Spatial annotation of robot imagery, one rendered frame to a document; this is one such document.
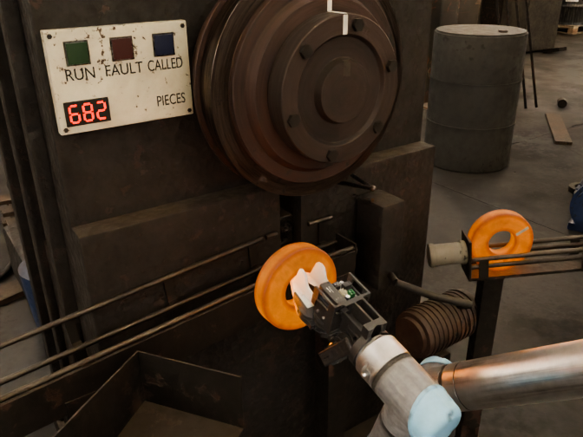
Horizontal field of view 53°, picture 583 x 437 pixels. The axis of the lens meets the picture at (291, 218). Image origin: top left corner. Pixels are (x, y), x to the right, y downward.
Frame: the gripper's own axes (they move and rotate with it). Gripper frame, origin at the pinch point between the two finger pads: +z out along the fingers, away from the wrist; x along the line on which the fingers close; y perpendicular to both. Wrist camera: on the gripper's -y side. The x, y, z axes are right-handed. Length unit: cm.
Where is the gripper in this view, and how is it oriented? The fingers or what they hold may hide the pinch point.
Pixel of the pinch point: (296, 277)
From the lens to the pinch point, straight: 101.6
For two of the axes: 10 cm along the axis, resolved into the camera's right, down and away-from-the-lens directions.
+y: 1.2, -7.8, -6.1
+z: -5.5, -5.7, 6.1
